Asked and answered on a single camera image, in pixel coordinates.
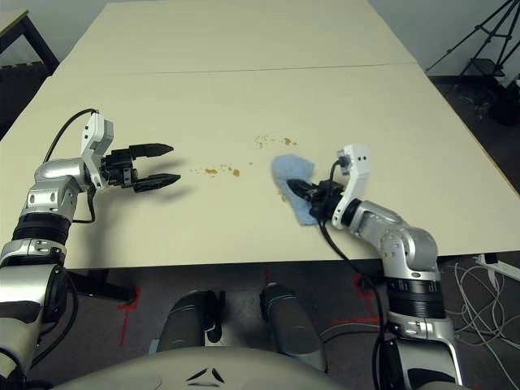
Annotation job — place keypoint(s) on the dark grey left robot leg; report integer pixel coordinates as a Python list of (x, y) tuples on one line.
[(191, 321)]

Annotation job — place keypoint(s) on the black tripod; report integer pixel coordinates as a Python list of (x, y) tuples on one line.
[(487, 67)]

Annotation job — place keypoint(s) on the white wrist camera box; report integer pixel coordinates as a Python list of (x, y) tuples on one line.
[(95, 134), (359, 162)]

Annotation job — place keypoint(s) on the black foam floor mat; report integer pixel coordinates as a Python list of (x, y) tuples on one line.
[(20, 93)]

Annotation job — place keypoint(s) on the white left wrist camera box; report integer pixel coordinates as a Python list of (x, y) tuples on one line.
[(95, 134)]

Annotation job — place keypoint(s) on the beige side table black frame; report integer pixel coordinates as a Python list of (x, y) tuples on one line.
[(12, 20)]

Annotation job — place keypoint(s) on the blue terry rag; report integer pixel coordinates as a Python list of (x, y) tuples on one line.
[(292, 168)]

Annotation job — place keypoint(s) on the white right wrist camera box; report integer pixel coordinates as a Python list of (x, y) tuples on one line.
[(359, 162)]

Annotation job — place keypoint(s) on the grey robot torso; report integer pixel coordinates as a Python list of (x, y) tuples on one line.
[(203, 365)]

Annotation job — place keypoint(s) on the white power strip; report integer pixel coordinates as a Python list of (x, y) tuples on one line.
[(501, 267)]

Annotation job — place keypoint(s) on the brown liquid spill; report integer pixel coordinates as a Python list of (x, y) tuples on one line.
[(287, 141), (235, 172)]

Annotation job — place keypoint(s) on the dark grey robot leg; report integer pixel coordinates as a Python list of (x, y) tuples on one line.
[(290, 321), (191, 321)]

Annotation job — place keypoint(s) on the dark grey right robot leg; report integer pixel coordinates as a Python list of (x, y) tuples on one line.
[(290, 321)]

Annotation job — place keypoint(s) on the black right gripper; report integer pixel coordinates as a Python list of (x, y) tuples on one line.
[(325, 199)]

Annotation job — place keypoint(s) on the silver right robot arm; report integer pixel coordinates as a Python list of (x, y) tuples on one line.
[(410, 248)]

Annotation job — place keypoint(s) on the black table foot bar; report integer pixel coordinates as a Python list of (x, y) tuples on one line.
[(101, 286)]

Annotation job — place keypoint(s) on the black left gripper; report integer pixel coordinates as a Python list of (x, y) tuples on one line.
[(120, 168)]

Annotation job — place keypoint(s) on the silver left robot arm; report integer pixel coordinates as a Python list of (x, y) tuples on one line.
[(44, 195)]

